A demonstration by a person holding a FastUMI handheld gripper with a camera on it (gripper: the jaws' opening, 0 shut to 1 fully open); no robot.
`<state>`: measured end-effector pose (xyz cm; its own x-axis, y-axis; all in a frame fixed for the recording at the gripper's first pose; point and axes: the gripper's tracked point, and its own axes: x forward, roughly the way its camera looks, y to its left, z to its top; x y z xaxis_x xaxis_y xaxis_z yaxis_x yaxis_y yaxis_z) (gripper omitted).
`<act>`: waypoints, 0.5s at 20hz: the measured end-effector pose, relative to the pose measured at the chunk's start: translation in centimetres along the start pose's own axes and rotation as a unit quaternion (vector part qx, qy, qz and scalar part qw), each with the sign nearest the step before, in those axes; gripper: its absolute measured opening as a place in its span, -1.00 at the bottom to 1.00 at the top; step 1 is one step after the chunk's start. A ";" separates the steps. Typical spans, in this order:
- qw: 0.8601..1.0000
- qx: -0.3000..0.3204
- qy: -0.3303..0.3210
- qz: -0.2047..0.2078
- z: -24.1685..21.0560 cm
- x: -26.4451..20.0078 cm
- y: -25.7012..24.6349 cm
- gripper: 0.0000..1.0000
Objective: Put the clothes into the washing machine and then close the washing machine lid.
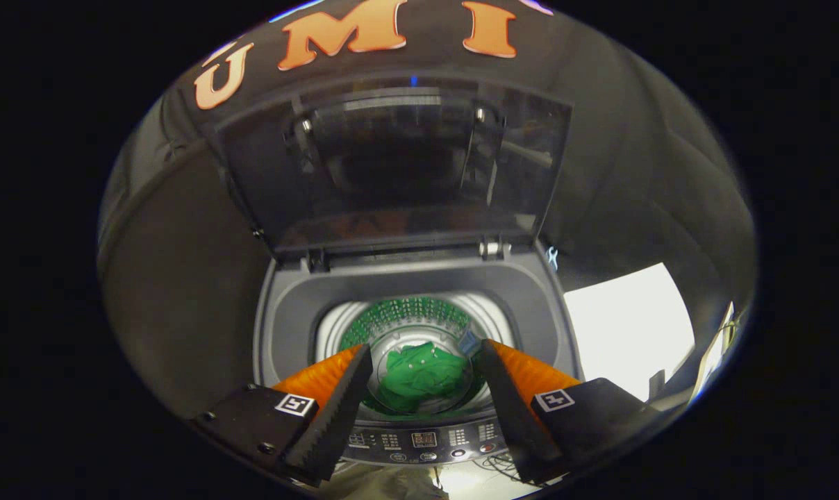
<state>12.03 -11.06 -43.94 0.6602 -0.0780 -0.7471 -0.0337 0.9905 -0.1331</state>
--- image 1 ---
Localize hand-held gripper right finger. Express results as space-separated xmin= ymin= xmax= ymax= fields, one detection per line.
xmin=472 ymin=339 xmax=660 ymax=485

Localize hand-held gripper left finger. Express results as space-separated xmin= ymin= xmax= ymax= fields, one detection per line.
xmin=194 ymin=344 xmax=374 ymax=487

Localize green polo shirt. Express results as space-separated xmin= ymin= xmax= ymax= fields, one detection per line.
xmin=378 ymin=342 xmax=472 ymax=415

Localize grey top-loading washing machine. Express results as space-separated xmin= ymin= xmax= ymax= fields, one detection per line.
xmin=253 ymin=243 xmax=585 ymax=467

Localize dark transparent washing machine lid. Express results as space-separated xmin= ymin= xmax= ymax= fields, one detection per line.
xmin=201 ymin=69 xmax=574 ymax=266

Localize white flat board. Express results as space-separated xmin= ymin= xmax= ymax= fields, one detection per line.
xmin=564 ymin=262 xmax=697 ymax=402

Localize black cables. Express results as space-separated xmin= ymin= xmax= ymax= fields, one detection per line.
xmin=472 ymin=451 xmax=533 ymax=485

